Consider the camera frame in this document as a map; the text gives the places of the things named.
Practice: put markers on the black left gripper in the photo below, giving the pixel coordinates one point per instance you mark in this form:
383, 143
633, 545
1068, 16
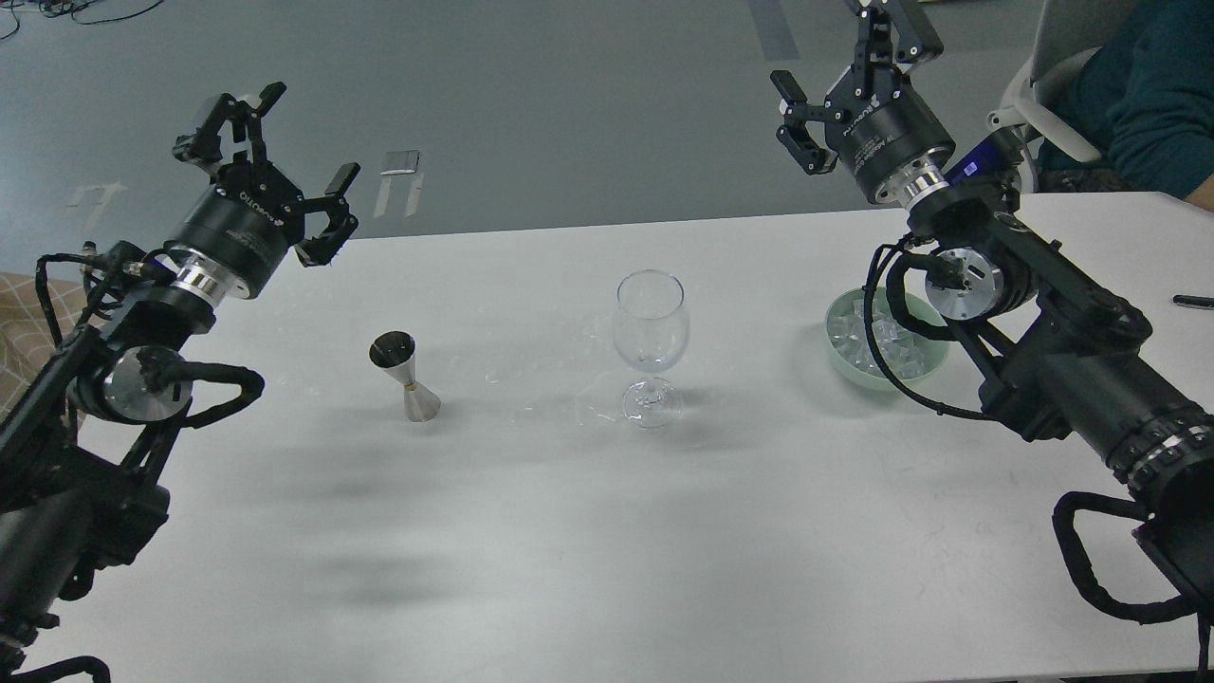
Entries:
241, 221

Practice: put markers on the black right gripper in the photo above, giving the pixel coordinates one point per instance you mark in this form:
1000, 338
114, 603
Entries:
884, 131

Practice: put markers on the steel cocktail jigger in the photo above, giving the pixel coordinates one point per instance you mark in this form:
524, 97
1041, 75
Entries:
394, 352

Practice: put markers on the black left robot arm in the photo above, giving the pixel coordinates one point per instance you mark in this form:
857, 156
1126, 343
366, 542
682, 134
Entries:
86, 443

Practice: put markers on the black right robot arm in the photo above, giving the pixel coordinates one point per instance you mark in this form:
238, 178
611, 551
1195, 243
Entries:
1059, 353

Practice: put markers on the green bowl of ice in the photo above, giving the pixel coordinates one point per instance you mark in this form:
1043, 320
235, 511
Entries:
853, 345

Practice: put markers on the clear wine glass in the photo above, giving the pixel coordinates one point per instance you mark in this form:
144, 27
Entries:
651, 331

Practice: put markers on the person in teal sweater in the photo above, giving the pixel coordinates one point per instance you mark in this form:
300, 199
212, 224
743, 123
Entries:
1145, 102

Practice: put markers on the black pen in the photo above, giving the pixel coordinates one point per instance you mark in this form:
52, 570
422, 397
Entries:
1192, 301

